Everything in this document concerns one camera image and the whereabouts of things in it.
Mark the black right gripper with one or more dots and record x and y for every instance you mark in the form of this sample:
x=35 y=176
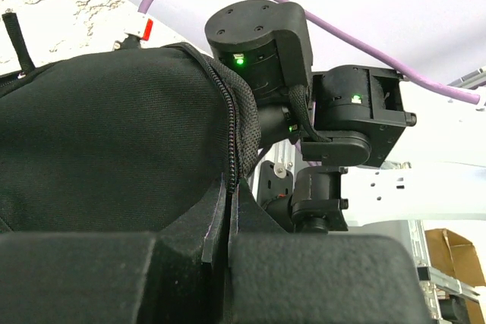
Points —
x=277 y=123

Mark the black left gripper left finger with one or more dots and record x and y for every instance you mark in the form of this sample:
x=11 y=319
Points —
x=173 y=276

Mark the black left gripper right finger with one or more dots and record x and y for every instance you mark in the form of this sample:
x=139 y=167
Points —
x=278 y=277

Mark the black student backpack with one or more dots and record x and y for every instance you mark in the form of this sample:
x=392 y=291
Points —
x=126 y=140

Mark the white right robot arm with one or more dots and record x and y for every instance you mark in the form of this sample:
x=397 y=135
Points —
x=347 y=121

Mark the black mounting plate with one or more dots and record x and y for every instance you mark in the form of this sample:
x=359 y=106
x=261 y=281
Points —
x=273 y=181

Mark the brown cardboard box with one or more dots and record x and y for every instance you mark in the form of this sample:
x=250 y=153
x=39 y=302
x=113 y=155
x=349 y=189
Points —
x=456 y=256

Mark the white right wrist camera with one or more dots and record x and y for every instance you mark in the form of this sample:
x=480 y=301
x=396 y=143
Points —
x=137 y=30

